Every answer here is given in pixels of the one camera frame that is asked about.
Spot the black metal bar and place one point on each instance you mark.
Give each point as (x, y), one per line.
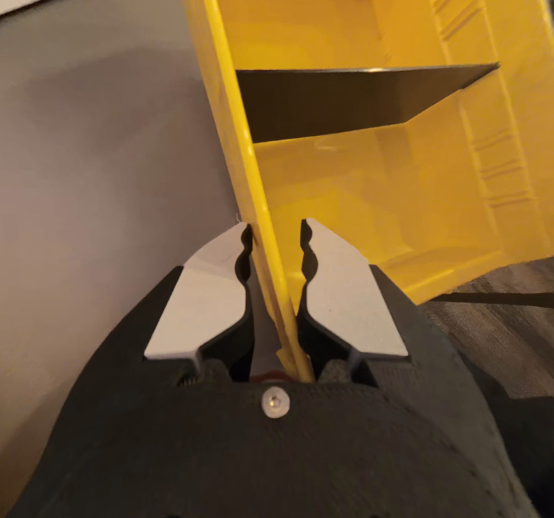
(497, 299)

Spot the yellow plastic bin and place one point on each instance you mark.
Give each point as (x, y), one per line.
(346, 202)

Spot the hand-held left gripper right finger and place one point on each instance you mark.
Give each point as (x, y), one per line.
(350, 310)

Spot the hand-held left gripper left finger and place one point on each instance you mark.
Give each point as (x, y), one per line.
(203, 306)

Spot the black bin divider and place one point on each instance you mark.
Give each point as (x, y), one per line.
(324, 102)

